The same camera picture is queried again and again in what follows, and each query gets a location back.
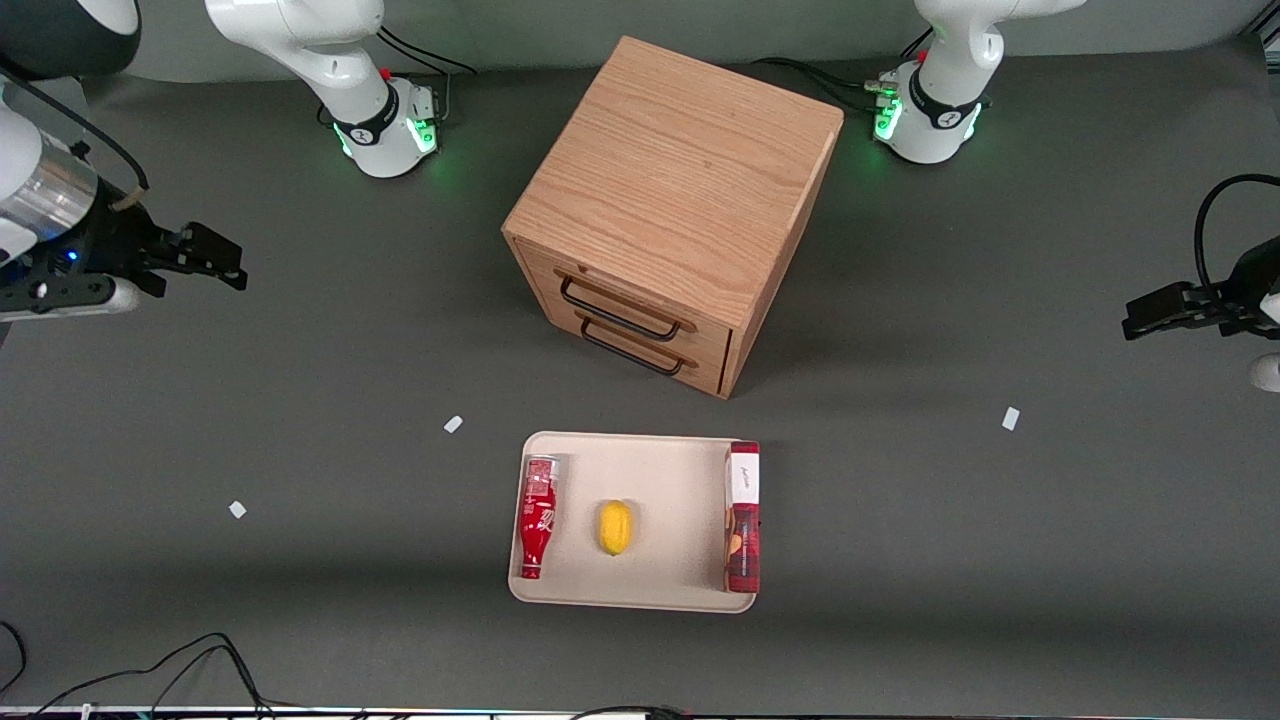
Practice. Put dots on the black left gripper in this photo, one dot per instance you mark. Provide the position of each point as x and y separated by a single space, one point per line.
1243 291

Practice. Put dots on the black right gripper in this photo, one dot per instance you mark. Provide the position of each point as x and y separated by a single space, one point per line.
112 245

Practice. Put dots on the red coke bottle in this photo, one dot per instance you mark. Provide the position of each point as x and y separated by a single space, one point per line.
538 515

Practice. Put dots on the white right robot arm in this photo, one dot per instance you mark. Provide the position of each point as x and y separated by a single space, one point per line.
300 30

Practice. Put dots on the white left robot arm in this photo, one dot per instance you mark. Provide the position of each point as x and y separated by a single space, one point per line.
945 90

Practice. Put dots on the beige plastic tray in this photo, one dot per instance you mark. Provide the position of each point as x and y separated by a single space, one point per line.
660 470

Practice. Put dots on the wooden drawer cabinet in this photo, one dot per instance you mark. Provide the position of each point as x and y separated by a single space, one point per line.
680 170

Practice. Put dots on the yellow lemon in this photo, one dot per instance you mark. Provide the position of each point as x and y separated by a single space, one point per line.
615 527

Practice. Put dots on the red cookie box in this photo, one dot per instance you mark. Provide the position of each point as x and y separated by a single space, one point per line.
743 540

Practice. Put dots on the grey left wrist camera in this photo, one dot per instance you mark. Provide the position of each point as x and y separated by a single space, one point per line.
1268 373

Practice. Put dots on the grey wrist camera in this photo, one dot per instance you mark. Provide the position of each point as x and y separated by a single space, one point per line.
1268 373
60 295

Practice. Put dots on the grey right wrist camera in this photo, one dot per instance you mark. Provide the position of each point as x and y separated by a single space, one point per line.
60 295

